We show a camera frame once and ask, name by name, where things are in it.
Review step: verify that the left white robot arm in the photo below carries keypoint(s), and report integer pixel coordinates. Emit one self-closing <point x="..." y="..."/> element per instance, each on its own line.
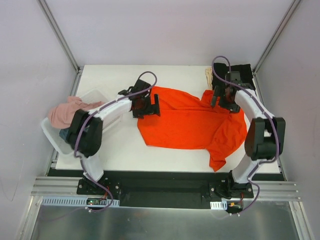
<point x="86" y="130"/>

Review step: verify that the folded beige t shirt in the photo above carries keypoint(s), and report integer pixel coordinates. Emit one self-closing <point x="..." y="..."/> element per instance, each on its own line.
<point x="209" y="77"/>

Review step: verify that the aluminium frame post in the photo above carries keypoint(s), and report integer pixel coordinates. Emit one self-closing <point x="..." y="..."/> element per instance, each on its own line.
<point x="294" y="5"/>
<point x="44" y="6"/>

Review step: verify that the blue grey t shirt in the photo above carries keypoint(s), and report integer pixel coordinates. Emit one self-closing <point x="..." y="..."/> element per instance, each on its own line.
<point x="63" y="133"/>

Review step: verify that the right aluminium frame post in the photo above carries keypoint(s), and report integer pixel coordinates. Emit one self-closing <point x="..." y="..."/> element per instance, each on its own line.
<point x="294" y="5"/>

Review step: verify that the pink t shirt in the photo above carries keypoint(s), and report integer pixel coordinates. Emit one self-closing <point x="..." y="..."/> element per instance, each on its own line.
<point x="61" y="116"/>

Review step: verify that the left aluminium frame post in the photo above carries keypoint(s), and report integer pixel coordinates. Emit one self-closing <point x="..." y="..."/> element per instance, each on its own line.
<point x="44" y="6"/>

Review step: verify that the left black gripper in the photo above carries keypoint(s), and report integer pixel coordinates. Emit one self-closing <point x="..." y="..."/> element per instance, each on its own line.
<point x="152" y="107"/>

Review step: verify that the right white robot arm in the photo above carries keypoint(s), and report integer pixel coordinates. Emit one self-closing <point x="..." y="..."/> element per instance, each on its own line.
<point x="265" y="136"/>

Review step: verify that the right white cable duct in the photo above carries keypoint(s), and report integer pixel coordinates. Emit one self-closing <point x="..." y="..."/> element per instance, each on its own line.
<point x="219" y="205"/>

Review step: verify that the left white cable duct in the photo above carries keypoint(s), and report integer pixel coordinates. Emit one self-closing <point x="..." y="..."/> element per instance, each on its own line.
<point x="65" y="201"/>

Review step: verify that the orange t shirt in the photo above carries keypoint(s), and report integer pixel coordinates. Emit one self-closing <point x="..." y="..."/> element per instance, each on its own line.
<point x="190" y="123"/>

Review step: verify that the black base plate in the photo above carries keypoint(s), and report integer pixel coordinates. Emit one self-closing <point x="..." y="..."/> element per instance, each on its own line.
<point x="178" y="190"/>

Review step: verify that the white cable duct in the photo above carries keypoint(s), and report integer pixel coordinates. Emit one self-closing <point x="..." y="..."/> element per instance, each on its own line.
<point x="65" y="201"/>
<point x="219" y="205"/>

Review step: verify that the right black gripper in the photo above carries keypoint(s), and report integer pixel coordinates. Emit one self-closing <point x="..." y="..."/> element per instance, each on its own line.
<point x="220" y="97"/>

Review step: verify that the folded black t shirt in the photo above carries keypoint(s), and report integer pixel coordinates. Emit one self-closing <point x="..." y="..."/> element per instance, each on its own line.
<point x="221" y="70"/>

